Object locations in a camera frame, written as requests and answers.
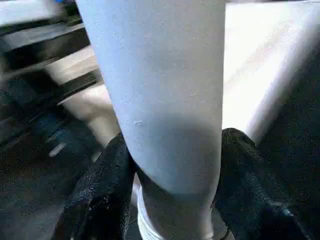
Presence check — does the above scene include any black work mat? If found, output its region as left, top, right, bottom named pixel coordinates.
left=0, top=14, right=320, bottom=240

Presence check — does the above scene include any white plastic table top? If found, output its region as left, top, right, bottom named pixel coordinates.
left=59, top=0, right=320, bottom=240

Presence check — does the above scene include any white plastic table leg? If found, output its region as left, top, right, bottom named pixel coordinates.
left=76, top=0, right=225, bottom=240

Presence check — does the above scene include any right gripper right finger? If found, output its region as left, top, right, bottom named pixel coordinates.
left=214, top=127, right=315, bottom=240

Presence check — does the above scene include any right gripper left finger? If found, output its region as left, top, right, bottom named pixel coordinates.
left=56, top=132, right=137, bottom=240

